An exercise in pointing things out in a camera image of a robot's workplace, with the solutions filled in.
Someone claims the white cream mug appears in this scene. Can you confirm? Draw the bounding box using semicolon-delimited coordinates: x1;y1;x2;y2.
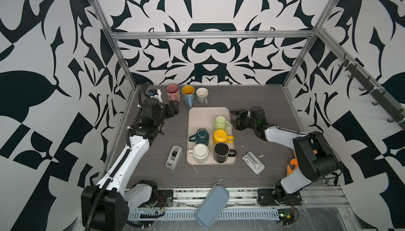
187;143;209;165

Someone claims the black mug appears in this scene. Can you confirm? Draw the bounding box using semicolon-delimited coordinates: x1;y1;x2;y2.
213;142;237;164

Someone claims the dark green mug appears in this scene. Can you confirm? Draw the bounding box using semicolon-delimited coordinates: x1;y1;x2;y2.
188;128;209;146

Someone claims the white cable duct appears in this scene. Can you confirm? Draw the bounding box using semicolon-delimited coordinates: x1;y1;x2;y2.
128;208;281;222

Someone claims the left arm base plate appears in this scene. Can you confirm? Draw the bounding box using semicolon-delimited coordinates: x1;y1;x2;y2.
138;180;174;207

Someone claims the grey ceramic mug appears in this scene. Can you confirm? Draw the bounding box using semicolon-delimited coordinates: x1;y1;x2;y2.
196;87;209;105

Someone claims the yellow mug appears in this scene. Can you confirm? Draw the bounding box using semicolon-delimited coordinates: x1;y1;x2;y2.
213;129;234;145

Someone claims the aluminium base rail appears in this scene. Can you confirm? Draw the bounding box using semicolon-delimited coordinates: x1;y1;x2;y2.
159;186;350;209

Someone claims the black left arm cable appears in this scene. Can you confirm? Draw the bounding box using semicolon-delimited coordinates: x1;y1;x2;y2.
84;81;153;231

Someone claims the wall hook rack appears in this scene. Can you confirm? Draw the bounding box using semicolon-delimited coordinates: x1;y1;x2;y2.
338;54;405;130

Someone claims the light green mug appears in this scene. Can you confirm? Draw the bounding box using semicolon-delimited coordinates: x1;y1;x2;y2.
213;116;233;132

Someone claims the pink ceramic mug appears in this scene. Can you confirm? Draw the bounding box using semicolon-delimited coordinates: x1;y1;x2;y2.
166;83;181;102

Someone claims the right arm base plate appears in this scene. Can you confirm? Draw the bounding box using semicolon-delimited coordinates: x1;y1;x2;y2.
257;180;302;206

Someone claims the orange shark plush toy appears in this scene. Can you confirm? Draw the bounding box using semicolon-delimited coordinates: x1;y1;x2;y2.
287;148;319;179

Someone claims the light blue butterfly mug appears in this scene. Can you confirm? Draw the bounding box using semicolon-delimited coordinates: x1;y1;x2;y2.
181;85;195;108

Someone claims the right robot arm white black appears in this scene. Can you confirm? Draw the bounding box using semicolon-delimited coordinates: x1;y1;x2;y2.
231;106;343;199

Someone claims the beige serving tray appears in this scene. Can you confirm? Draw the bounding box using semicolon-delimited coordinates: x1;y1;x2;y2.
186;107;231;166

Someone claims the green circuit board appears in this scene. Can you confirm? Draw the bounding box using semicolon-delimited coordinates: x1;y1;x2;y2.
277;207;299;226

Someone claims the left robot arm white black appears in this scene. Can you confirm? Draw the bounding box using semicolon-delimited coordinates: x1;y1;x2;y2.
81;98;179;231

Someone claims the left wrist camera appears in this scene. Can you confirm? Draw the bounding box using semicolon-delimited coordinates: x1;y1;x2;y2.
148;89;162;102

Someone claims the blue-grey pencil case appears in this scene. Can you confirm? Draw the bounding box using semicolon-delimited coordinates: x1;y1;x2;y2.
196;178;230;228

